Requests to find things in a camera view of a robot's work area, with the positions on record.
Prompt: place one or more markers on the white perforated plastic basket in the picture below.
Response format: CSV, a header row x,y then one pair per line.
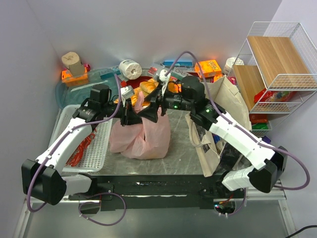
x,y
94,156

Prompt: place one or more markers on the orange box under roll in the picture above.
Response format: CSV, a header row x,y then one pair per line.
x,y
70,80

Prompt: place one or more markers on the red candy bag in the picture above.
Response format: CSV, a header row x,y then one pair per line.
x,y
274,96

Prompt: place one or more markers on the blue flat box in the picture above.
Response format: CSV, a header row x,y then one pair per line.
x,y
179,63

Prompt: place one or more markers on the teal plastic tray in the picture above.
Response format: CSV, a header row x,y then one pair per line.
x,y
69,95

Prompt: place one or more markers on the white toilet paper roll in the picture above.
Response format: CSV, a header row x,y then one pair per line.
x,y
130,69

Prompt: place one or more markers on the red round plate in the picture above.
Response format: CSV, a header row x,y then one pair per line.
x,y
135,83

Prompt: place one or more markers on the white paper cup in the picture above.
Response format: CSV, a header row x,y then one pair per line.
x,y
230,62

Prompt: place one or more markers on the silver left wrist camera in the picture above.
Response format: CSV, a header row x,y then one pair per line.
x,y
127,92

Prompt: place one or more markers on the purple box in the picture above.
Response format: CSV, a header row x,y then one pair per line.
x,y
266,140

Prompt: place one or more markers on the white wire shelf rack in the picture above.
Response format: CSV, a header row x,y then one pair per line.
x,y
277,56

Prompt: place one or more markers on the red toothpaste box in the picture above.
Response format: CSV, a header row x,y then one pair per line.
x,y
153,71

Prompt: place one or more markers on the green snack packet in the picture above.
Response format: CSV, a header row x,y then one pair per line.
x,y
260,126

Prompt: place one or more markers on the brown toilet paper roll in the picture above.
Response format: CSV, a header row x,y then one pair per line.
x,y
72,62

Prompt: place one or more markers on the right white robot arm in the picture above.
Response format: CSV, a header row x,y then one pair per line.
x,y
267,164

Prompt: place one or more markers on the beige canvas tote bag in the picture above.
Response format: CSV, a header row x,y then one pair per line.
x,y
212,142

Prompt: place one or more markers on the red snack packet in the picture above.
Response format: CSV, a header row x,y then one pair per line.
x,y
258,118

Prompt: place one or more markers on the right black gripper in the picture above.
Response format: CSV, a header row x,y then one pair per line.
x,y
160,101

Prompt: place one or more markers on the orange snack box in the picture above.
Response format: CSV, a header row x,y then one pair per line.
x,y
207,68

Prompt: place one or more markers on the pink plastic grocery bag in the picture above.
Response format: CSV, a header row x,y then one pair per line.
x,y
146,140

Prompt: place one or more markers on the red toy lobster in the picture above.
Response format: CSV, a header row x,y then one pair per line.
x,y
79,152

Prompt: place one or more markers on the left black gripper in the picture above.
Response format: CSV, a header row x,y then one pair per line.
x,y
125,114

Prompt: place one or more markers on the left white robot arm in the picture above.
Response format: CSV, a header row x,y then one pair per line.
x,y
41,178

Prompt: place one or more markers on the croissant bread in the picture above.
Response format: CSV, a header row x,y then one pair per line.
x,y
149,86

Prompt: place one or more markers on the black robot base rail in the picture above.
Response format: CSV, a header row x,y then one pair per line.
x,y
157,191

